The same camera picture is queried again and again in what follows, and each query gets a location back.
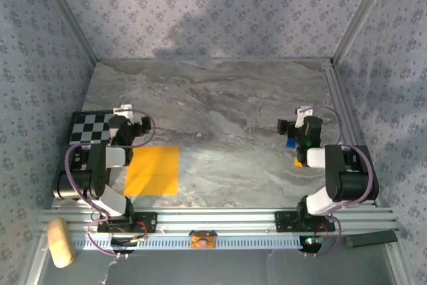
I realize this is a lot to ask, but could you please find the white slotted cable duct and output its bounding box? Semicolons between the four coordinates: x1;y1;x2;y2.
71;234;308;251

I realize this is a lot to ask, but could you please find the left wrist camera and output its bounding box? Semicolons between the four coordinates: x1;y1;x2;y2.
113;104;151;136

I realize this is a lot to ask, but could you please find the orange paper sheet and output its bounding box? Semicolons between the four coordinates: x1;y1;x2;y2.
123;146;180;196

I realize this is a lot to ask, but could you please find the aluminium side rail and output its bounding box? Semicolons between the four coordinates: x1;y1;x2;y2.
322;61;378;206

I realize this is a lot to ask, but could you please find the circuit board with status light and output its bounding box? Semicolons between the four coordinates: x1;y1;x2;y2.
299;235;325;253

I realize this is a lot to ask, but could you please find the aluminium front rail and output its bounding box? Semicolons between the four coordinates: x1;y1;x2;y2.
36;208;400;233

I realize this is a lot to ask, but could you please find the aluminium frame post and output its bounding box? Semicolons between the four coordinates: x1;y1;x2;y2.
332;0;398;63
35;0;98;63

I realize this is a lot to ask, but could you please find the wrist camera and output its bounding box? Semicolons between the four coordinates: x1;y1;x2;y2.
278;106;314;136
113;104;151;136

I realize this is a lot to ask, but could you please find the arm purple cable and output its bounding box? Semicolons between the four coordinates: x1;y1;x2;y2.
65;109;156;259
312;106;377;259

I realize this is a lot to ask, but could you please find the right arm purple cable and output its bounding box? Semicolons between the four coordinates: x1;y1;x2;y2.
312;106;377;259

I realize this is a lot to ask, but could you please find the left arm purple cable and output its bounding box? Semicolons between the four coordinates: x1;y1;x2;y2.
65;109;156;259

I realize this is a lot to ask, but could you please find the black white checkerboard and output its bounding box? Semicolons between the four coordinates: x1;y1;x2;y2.
69;110;116;146

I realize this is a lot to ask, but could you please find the circuit board with red wires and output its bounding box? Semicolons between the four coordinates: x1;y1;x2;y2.
109;236;148;250

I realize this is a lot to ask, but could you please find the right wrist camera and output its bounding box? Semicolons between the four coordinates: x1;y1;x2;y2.
278;106;314;136

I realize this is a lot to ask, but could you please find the black bar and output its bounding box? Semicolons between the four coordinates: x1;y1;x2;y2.
344;230;398;249

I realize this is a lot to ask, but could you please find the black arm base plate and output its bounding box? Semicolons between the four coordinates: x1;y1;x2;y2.
274;210;336;233
97;212;158;234

